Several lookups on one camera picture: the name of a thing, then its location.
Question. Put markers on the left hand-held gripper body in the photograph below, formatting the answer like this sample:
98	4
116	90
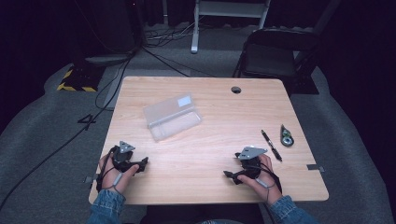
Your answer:
123	158

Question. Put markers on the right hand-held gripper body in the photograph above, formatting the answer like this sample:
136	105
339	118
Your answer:
251	165

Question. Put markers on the person's left hand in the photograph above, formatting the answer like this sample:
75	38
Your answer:
109	177

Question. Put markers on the person's right hand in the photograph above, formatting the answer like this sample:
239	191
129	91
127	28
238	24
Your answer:
267	186

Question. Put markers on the black pen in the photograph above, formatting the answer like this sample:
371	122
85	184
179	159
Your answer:
271	146

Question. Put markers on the grey tape piece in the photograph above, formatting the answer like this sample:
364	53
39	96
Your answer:
88	179
315	168

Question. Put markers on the green and black correction tape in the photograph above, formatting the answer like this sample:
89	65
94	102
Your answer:
286	138

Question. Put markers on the clear plastic pencil case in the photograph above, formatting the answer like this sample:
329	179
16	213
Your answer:
172	119

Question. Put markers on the black floor marking tape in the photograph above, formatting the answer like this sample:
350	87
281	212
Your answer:
87	120

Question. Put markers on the black yellow striped base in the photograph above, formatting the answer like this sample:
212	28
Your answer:
79	79

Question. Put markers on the black folding chair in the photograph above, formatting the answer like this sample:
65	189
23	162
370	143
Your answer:
274	59

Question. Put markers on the dark stand with grey base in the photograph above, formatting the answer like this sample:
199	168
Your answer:
109	31

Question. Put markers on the white metal desk frame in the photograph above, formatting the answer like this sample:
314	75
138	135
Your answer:
229	9

